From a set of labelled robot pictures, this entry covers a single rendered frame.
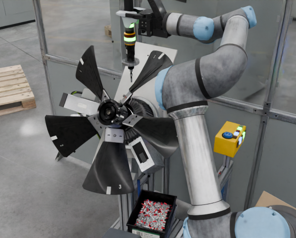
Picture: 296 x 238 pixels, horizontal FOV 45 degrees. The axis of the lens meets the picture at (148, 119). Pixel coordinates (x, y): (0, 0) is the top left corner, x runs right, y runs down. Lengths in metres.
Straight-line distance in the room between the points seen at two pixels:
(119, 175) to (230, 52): 0.83
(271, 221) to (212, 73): 0.39
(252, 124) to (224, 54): 1.25
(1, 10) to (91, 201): 4.86
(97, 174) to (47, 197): 1.46
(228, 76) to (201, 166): 0.25
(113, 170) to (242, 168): 1.04
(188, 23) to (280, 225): 0.69
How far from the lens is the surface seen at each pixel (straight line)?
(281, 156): 2.24
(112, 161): 1.58
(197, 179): 0.96
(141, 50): 1.92
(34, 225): 2.82
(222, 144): 1.70
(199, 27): 1.22
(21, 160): 3.45
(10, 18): 7.17
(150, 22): 1.31
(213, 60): 0.94
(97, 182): 1.58
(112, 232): 1.04
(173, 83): 0.96
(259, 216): 0.93
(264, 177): 2.36
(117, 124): 1.58
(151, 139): 1.47
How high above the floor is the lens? 2.02
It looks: 32 degrees down
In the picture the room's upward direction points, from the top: 1 degrees counter-clockwise
